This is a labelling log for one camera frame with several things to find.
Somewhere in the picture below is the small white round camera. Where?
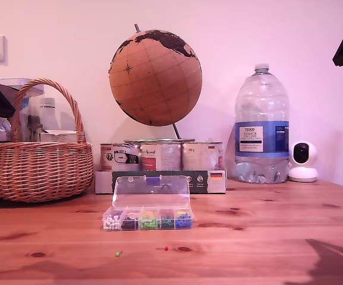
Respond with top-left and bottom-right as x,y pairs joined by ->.
288,141 -> 319,183

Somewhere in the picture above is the white can flag print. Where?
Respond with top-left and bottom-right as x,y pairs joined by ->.
182,141 -> 224,172

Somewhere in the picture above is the clear plastic pin box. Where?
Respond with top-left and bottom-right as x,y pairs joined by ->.
102,175 -> 196,232

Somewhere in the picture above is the cork globe on stand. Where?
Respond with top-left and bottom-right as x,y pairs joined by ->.
108,23 -> 203,144

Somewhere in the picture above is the cardboard tray of cans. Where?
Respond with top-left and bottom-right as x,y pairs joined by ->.
95,169 -> 227,195

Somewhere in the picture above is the white cardboard carton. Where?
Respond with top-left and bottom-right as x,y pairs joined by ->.
39,129 -> 78,143

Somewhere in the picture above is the clear plastic container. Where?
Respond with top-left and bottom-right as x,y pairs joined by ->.
0,77 -> 46,142

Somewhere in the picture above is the clear bottle white cap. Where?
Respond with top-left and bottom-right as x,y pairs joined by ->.
39,97 -> 61,133

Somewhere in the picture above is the large clear water bottle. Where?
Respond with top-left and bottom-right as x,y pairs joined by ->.
224,62 -> 291,184

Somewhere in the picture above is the wicker basket with handle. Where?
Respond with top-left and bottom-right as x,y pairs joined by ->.
0,77 -> 95,203

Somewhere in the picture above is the white can red label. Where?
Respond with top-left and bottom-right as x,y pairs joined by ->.
139,142 -> 184,172

